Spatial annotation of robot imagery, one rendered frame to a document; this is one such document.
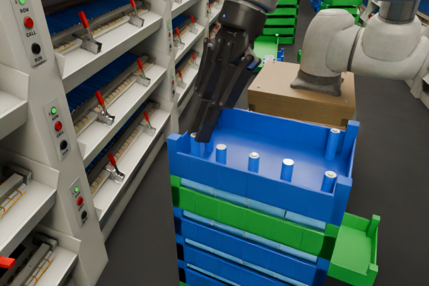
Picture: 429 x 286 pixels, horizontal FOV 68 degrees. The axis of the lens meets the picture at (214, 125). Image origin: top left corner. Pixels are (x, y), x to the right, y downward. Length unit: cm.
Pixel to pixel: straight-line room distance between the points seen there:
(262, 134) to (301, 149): 9
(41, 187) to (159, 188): 55
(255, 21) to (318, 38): 67
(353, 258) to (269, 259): 44
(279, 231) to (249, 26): 34
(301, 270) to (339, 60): 75
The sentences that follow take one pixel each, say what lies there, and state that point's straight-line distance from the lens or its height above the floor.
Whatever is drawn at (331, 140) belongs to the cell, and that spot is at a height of 45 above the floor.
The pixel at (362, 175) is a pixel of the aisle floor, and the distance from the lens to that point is 134.
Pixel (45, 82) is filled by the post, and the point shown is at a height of 55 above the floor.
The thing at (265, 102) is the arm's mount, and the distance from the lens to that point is 118.
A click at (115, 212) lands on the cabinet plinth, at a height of 4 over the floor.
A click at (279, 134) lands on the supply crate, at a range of 69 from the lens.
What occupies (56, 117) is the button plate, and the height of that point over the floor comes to 48.
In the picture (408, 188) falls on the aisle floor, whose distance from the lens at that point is 136.
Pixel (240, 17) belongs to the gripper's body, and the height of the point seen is 67.
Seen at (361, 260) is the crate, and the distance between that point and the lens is 104.
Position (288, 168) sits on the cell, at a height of 46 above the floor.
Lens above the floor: 77
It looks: 30 degrees down
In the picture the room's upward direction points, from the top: straight up
